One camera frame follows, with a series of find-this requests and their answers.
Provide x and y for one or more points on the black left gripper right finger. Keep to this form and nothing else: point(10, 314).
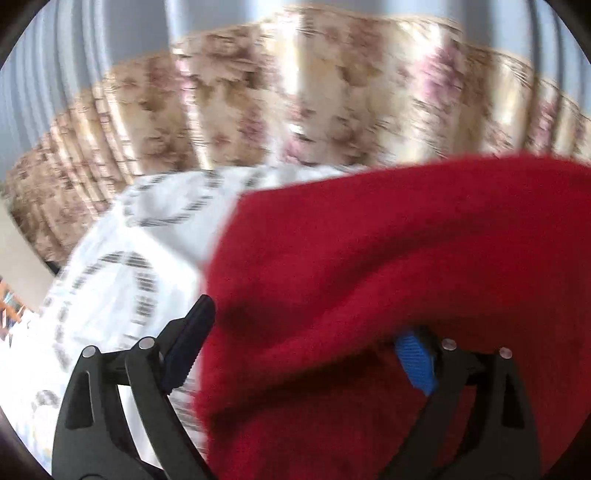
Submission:
point(477, 422)

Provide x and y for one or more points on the blue floral curtain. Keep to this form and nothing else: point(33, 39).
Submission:
point(98, 94)

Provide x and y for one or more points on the wooden chair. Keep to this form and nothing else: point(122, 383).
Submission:
point(12, 308)

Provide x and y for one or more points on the patterned white blue bedsheet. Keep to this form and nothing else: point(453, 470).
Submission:
point(139, 266)

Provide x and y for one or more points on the beige leaning board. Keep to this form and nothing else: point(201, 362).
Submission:
point(20, 266)

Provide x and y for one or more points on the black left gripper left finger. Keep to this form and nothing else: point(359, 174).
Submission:
point(92, 439)

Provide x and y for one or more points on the red knitted sweater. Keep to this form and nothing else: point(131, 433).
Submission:
point(312, 283)

